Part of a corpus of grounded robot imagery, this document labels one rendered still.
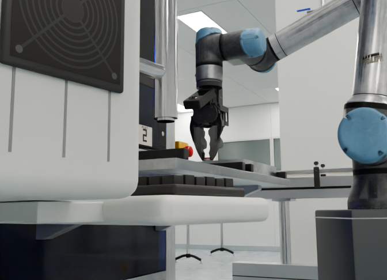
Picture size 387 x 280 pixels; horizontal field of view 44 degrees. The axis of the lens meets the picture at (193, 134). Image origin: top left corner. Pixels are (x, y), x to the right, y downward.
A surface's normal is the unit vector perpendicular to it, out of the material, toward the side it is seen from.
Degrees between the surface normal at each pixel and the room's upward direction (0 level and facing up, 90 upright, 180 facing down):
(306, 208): 90
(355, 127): 97
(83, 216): 90
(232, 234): 90
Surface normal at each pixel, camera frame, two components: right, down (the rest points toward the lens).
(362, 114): -0.47, 0.00
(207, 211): 0.79, -0.11
